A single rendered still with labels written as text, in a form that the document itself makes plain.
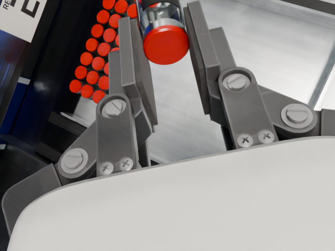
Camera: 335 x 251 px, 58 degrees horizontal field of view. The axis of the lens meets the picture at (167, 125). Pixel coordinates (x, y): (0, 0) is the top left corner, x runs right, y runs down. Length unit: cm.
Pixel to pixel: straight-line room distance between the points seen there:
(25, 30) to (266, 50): 33
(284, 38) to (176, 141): 21
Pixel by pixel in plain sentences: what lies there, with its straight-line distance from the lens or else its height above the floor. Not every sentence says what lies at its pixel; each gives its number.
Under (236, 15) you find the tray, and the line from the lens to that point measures 48.
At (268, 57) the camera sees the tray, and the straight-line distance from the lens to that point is 45.
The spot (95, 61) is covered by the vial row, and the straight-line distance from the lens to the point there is 47.
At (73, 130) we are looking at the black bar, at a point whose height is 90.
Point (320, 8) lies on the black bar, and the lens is 46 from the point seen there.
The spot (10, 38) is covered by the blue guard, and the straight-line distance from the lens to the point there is 45.
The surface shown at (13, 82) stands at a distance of 47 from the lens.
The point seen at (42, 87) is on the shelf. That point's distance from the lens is 58.
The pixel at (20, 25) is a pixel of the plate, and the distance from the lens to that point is 45.
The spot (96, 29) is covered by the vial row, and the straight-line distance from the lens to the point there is 49.
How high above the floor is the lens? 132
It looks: 72 degrees down
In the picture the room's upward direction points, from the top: 79 degrees counter-clockwise
